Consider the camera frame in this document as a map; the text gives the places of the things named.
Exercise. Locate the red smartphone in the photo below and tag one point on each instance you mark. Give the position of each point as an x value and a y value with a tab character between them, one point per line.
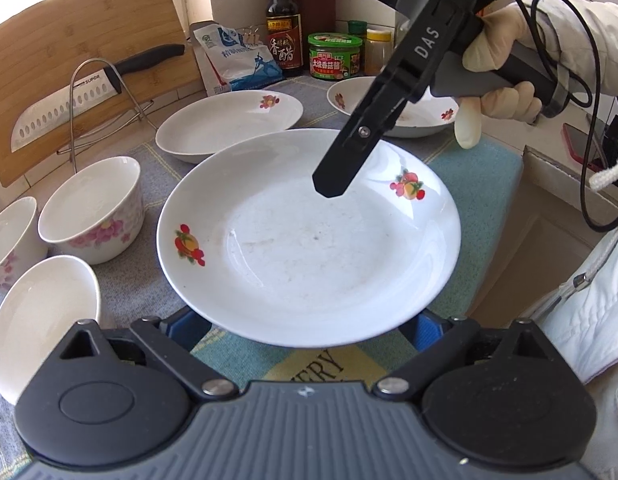
581	145

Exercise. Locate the person's right forearm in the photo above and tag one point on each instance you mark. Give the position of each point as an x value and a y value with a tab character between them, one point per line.
584	35

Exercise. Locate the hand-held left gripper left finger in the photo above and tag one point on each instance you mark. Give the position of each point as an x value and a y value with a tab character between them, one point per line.
189	324

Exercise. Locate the dark red knife block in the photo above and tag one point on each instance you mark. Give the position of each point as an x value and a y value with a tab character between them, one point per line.
314	5

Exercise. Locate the yellow-lidded honey jar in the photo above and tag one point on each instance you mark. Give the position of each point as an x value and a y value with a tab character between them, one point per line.
378	50

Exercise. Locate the white pink-floral bowl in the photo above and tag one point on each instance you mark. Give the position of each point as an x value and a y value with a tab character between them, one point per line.
9	240
89	200

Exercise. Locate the dark vinegar bottle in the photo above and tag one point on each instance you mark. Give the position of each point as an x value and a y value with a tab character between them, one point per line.
284	20

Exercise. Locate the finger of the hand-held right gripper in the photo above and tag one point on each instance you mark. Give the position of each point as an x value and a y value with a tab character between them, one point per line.
354	145

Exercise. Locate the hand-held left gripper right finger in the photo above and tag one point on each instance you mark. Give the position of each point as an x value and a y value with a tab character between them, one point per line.
425	332

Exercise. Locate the small plain white plate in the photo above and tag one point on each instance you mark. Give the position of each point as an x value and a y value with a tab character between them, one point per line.
34	320

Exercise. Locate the shallow white fruit-print bowl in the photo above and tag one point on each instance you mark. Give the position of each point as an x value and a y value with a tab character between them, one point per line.
424	110

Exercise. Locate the grey checked cloth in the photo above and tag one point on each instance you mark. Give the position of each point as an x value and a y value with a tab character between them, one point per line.
149	180

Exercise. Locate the white and blue salt bag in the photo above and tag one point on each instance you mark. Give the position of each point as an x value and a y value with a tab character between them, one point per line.
239	60

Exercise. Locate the large white fruit-print plate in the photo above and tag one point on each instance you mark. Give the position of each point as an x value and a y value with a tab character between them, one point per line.
289	250

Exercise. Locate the bamboo cutting board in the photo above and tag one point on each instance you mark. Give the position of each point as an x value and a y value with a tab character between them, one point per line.
64	25

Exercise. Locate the person's white jacket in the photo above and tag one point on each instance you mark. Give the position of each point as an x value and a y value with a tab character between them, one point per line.
589	320

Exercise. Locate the oval white fruit-print plate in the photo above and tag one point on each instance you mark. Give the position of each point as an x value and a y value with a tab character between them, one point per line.
224	125

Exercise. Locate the person's right hand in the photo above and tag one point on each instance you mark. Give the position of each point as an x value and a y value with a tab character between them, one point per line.
494	30

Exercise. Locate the green-lidded sauce jar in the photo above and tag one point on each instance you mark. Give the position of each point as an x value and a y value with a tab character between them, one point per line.
334	57

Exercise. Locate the small green-capped jar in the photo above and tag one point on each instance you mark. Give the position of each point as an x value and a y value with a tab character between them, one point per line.
357	30

